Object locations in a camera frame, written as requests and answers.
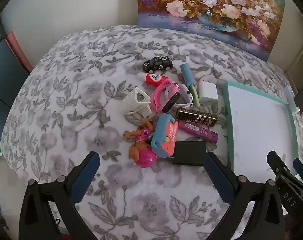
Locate pink board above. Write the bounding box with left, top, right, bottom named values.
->
left=5, top=31, right=33, bottom=73

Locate black toy car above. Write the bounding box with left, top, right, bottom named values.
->
left=143, top=56, right=173, bottom=72

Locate grey floral blanket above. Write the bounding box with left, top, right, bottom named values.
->
left=0, top=25, right=303, bottom=240

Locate pink smartwatch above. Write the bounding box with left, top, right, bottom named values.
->
left=153, top=79, right=181, bottom=113

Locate blue orange green plastic toy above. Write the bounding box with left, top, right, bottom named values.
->
left=180, top=64, right=200, bottom=107

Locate blue and orange toy case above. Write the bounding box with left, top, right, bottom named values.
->
left=151, top=114, right=179, bottom=158

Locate magenta tube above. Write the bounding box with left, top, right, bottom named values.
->
left=178, top=120, right=219, bottom=143

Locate teal rimmed white tray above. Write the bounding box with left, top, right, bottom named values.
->
left=221, top=81, right=298, bottom=175

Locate translucent plastic box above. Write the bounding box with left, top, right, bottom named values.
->
left=284, top=85, right=298, bottom=113

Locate small red bottle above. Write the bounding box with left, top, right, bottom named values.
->
left=144, top=73, right=170, bottom=85

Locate pink toy dog figure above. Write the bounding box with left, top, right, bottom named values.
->
left=124, top=119, right=158, bottom=168

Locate flower painting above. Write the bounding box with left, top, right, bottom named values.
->
left=136, top=0, right=286, bottom=62

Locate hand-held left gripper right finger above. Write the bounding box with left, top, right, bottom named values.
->
left=203, top=151, right=285, bottom=240

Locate white toy basket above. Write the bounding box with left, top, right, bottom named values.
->
left=121, top=87, right=152, bottom=117

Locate dark cabinet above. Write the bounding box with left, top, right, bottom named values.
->
left=0, top=21, right=29, bottom=108

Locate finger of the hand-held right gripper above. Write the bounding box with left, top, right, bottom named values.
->
left=293, top=158, right=303, bottom=182
left=266, top=151, right=295, bottom=183

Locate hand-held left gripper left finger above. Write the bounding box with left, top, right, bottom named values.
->
left=19, top=151, right=100, bottom=240

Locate gold patterned case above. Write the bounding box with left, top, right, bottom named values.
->
left=176, top=107, right=219, bottom=128

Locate white charger cube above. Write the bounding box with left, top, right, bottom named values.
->
left=197, top=81, right=219, bottom=105

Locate black power adapter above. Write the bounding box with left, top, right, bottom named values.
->
left=172, top=141, right=207, bottom=167

